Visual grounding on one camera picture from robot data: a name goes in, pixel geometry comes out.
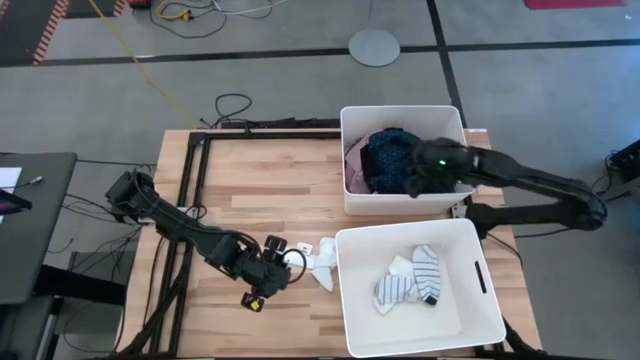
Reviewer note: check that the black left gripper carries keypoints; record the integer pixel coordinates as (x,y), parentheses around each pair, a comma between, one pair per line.
(265,275)

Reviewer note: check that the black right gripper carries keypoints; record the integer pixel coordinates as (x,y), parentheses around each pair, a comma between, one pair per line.
(450,172)

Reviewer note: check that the navy dotted garment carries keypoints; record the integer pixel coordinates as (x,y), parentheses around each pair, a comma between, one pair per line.
(390,160)

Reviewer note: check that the white plastic storage bin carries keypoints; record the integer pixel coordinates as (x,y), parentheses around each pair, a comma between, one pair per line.
(425,335)
(400,206)

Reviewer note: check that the plain white sock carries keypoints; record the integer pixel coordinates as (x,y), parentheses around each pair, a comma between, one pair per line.
(307,262)
(325,260)

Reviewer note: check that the pink linen shirt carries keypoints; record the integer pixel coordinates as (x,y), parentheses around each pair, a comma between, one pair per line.
(352,175)

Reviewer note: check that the white striped sock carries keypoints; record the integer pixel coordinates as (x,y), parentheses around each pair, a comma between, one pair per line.
(392,290)
(427,272)

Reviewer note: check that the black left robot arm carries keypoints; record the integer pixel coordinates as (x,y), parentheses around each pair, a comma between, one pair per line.
(170,220)

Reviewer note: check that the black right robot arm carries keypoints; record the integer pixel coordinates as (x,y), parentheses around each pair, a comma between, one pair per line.
(540,180)

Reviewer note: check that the grey round floor stand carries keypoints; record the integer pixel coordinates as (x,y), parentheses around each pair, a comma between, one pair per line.
(374,47)

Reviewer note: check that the black power strip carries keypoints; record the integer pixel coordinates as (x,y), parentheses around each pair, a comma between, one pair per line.
(280,123)

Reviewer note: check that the black electronic device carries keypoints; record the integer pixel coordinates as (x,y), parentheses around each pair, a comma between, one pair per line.
(627,162)

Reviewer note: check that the black desk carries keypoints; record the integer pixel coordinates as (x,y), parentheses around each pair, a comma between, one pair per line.
(40,240)

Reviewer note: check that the red floor mat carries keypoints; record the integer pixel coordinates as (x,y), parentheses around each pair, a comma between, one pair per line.
(575,4)

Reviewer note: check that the dark blue tablet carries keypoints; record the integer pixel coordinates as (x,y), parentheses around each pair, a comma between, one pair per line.
(12,205)

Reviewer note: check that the white paper sheet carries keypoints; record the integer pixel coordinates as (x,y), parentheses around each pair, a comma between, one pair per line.
(10,177)

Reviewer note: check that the small red box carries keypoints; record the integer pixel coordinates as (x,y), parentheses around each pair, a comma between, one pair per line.
(140,3)

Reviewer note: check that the hazard striped floor mat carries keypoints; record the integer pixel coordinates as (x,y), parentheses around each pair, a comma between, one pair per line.
(20,25)

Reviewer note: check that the black aluminium table frame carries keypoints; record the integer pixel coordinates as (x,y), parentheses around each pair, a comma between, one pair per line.
(270,135)

